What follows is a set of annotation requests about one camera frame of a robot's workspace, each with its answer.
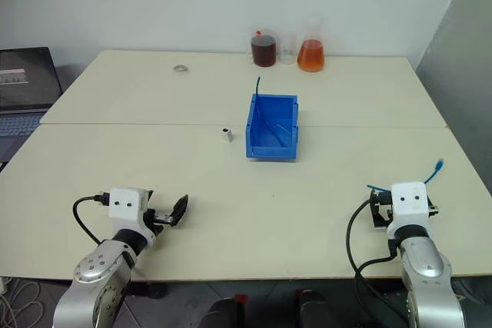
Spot white floor cables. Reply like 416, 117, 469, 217
0, 276, 46, 328

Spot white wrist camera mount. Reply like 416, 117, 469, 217
386, 181, 434, 240
108, 187, 158, 245

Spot conical flask with orange liquid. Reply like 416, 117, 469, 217
296, 12, 327, 73

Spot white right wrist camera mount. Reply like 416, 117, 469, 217
386, 181, 434, 240

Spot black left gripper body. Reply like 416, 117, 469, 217
142, 207, 175, 237

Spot blue cable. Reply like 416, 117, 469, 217
365, 158, 447, 192

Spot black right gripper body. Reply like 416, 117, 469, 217
371, 201, 394, 230

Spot beaker with dark red liquid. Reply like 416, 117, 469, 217
250, 28, 279, 68

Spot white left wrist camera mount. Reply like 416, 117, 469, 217
108, 187, 158, 245

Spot dark rounded shape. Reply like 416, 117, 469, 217
207, 293, 247, 328

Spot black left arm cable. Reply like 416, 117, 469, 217
72, 191, 111, 247

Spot grey partition panel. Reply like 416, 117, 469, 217
414, 0, 492, 179

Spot blue plastic storage bin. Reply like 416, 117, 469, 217
244, 93, 301, 162

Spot grey laptop computer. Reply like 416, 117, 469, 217
0, 46, 65, 164

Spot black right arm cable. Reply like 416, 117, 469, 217
346, 200, 409, 325

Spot empty clear glass beaker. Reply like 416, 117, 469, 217
279, 31, 298, 65

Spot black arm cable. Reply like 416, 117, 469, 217
346, 200, 409, 325
72, 191, 111, 247

